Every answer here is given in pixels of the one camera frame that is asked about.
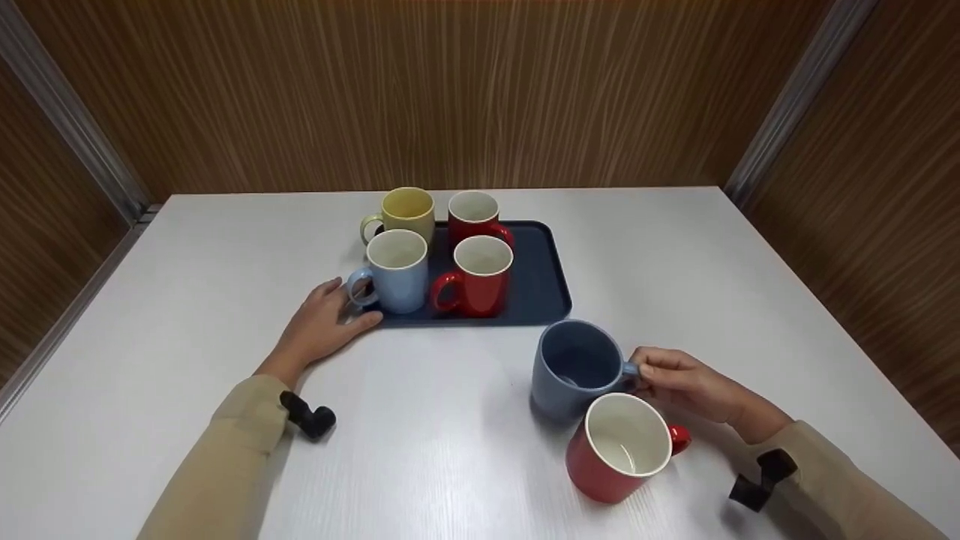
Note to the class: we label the person's left forearm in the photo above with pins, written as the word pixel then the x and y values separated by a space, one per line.
pixel 225 457

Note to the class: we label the dark blue rectangular tray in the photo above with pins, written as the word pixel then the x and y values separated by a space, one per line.
pixel 538 281

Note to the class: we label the yellow ceramic mug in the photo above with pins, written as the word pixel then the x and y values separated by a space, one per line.
pixel 409 214

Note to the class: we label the person's right hand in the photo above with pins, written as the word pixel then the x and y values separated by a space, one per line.
pixel 701 386

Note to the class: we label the person's right forearm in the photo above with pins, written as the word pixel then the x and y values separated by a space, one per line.
pixel 832 487

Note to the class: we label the person's right fingers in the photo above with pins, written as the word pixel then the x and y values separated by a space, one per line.
pixel 652 369

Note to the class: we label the red mug white inside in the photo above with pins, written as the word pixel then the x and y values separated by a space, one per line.
pixel 484 292
pixel 592 469
pixel 469 225

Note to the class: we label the blue-grey mug dark inside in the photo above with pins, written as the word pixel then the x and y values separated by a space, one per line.
pixel 551 386

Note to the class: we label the black wrist band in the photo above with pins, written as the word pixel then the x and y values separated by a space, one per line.
pixel 761 480
pixel 311 418

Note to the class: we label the person's left thumb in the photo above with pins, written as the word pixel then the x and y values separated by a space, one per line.
pixel 360 324

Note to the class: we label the light blue mug white inside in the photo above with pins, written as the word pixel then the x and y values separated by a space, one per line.
pixel 397 289

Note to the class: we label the person's left hand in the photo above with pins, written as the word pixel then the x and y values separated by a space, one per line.
pixel 315 330

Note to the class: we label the person's left fingers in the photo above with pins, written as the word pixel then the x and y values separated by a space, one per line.
pixel 324 291

